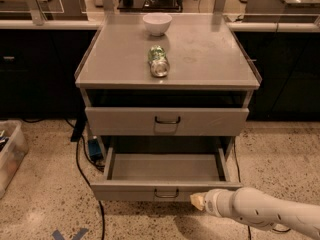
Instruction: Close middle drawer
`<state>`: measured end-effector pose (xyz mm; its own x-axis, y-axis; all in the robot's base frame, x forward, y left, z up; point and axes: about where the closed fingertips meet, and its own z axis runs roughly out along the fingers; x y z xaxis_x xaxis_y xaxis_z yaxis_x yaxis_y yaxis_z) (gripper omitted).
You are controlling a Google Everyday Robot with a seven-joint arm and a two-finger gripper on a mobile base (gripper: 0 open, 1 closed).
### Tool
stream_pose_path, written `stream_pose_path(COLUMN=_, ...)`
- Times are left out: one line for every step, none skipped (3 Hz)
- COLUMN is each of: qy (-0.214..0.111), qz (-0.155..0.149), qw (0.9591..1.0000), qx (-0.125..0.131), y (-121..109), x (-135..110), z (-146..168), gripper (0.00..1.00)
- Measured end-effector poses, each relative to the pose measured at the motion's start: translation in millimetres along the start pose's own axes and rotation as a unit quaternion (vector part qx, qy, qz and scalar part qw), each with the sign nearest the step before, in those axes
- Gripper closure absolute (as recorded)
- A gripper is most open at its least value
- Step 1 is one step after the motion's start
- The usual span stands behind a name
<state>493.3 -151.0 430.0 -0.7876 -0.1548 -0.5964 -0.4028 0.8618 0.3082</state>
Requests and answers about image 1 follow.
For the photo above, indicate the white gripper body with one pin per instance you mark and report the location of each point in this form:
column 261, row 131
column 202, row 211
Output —
column 214, row 203

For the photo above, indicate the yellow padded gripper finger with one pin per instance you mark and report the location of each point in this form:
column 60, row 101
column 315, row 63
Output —
column 197, row 200

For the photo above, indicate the grey drawer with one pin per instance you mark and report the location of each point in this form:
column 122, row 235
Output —
column 133, row 176
column 140, row 121

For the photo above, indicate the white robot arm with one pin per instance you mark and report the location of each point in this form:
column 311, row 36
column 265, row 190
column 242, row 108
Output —
column 257, row 209

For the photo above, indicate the grey top drawer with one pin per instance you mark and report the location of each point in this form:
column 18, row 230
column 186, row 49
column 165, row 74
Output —
column 140, row 121

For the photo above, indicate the grey metal drawer cabinet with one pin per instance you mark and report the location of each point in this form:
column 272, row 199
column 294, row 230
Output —
column 208, row 69

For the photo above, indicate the blue power box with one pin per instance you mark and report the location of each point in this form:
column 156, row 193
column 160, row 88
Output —
column 94, row 149

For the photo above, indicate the green soda can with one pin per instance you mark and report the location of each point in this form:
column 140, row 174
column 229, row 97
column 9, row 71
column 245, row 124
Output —
column 158, row 62

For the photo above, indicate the white ceramic bowl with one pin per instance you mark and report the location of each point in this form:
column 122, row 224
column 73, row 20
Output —
column 157, row 23

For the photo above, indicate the clear plastic storage bin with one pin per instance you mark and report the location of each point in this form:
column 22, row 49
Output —
column 13, row 148

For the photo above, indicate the metal middle drawer handle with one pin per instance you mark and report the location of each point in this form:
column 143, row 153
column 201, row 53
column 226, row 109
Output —
column 166, row 194

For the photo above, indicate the black top drawer handle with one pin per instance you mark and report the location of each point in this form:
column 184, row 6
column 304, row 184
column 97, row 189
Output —
column 167, row 122

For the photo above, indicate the long counter rail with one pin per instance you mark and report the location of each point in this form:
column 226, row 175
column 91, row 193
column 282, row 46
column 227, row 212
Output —
column 94, row 25

